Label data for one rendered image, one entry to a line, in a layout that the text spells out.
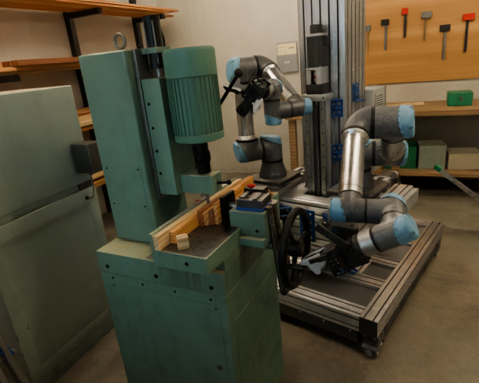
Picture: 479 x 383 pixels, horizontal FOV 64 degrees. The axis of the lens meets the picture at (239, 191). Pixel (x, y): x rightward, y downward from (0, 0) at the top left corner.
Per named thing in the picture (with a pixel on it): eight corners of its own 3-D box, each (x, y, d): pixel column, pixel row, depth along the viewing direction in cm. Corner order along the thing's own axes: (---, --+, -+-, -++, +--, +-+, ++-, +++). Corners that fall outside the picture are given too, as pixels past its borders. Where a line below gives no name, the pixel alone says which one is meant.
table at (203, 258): (236, 282, 113) (233, 264, 111) (153, 266, 127) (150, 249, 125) (300, 206, 164) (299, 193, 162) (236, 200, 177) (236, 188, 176)
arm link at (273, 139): (287, 158, 210) (285, 134, 206) (264, 163, 206) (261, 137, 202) (277, 154, 221) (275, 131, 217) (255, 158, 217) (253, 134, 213)
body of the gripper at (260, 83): (249, 77, 144) (261, 74, 154) (236, 95, 149) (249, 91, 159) (264, 90, 143) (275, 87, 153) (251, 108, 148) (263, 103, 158)
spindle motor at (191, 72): (208, 145, 127) (195, 45, 117) (165, 145, 135) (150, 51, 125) (233, 134, 142) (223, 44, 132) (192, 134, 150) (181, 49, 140)
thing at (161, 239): (160, 251, 124) (157, 236, 122) (154, 250, 125) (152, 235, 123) (242, 189, 174) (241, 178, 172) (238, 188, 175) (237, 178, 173)
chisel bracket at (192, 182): (214, 198, 140) (210, 176, 138) (182, 196, 147) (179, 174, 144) (223, 191, 146) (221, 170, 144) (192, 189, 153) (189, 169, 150)
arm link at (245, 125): (266, 162, 207) (258, 54, 188) (239, 166, 203) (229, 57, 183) (258, 156, 218) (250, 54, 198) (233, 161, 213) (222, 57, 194)
